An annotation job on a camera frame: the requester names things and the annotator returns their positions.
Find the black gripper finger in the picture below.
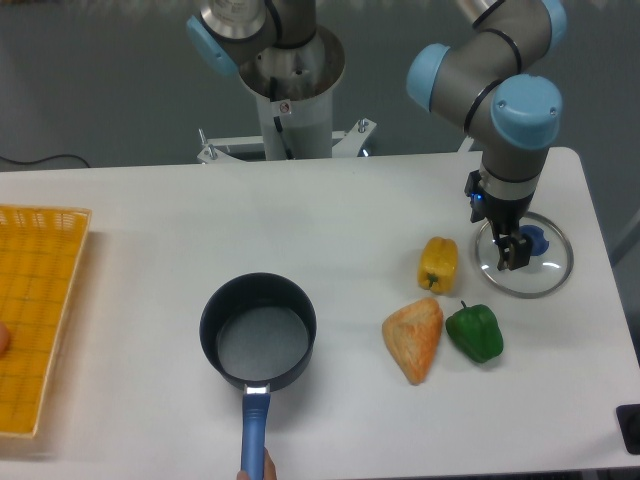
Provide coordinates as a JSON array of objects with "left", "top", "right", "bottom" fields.
[
  {"left": 494, "top": 235, "right": 510, "bottom": 271},
  {"left": 509, "top": 233, "right": 531, "bottom": 270}
]

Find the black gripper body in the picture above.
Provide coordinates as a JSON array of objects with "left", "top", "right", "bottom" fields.
[{"left": 467, "top": 170, "right": 533, "bottom": 235}]

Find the dark saucepan with blue handle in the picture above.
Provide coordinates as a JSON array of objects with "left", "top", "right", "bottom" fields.
[{"left": 199, "top": 272, "right": 317, "bottom": 479}]

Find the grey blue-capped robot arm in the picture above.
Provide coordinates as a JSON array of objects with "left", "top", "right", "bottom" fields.
[{"left": 406, "top": 1, "right": 567, "bottom": 270}]

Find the second grey robot arm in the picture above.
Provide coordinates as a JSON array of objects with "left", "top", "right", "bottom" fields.
[{"left": 186, "top": 1, "right": 317, "bottom": 75}]

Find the triangle bread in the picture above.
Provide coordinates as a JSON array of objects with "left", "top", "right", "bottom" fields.
[{"left": 382, "top": 298, "right": 444, "bottom": 385}]

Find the hand at bottom edge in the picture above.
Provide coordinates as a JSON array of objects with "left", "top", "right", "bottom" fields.
[{"left": 236, "top": 448, "right": 277, "bottom": 480}]

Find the glass lid with blue knob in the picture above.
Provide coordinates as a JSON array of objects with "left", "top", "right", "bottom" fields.
[{"left": 473, "top": 212, "right": 574, "bottom": 299}]

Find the yellow bell pepper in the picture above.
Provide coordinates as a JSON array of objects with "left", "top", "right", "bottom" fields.
[{"left": 417, "top": 237, "right": 458, "bottom": 294}]

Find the green bell pepper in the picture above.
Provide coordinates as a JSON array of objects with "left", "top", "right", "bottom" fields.
[{"left": 445, "top": 301, "right": 504, "bottom": 364}]

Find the black box at table edge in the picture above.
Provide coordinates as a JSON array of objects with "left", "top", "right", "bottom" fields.
[{"left": 616, "top": 404, "right": 640, "bottom": 455}]

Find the yellow woven basket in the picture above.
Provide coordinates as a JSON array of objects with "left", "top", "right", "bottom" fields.
[{"left": 1, "top": 204, "right": 92, "bottom": 438}]

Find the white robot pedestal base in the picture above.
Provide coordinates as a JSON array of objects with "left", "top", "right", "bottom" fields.
[{"left": 197, "top": 26, "right": 377, "bottom": 164}]

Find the black floor cable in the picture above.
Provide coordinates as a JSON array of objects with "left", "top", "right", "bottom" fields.
[{"left": 0, "top": 153, "right": 92, "bottom": 168}]

